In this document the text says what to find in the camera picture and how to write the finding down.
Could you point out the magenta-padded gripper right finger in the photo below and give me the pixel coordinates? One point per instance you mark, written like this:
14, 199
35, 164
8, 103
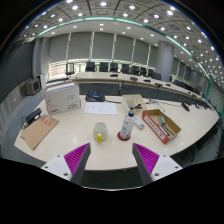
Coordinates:
146, 159

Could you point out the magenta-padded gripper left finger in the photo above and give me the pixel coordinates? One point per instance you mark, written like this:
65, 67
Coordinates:
78, 158

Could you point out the white drink bottle black cap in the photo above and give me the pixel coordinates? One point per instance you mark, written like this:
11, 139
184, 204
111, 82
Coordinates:
127, 128

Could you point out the black marker pen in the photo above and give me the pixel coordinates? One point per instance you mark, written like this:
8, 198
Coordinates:
165, 131

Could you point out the flat round red coaster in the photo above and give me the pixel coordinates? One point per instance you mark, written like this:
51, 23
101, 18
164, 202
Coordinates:
119, 137

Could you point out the teal grey board eraser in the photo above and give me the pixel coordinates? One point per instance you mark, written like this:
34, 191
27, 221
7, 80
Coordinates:
162, 120

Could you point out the open brown box red label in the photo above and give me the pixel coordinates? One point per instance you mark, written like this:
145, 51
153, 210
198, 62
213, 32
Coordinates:
173, 126

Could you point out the black tools in beige box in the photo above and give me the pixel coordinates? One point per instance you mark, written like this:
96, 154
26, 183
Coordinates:
137, 106

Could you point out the white printed paper sheet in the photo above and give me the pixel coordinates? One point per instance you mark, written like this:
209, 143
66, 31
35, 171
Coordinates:
100, 108

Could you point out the large white printed carton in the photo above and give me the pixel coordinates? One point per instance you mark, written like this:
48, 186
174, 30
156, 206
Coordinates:
61, 100

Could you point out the open beige cardboard box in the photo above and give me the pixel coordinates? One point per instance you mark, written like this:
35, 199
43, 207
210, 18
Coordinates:
128, 100

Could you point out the black desk telephone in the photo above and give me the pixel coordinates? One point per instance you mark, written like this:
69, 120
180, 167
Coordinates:
95, 97

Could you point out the black table microphone base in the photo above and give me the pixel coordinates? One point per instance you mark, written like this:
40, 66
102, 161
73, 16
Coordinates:
185, 107

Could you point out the long curved conference desk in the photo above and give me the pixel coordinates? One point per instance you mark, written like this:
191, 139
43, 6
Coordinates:
106, 87

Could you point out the grey box monitor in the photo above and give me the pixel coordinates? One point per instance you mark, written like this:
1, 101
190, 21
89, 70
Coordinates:
32, 86

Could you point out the row of black office chairs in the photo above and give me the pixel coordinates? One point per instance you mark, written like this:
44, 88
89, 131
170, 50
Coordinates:
126, 68

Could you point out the round recessed ceiling lights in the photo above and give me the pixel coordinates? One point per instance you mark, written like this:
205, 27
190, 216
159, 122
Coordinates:
103, 4

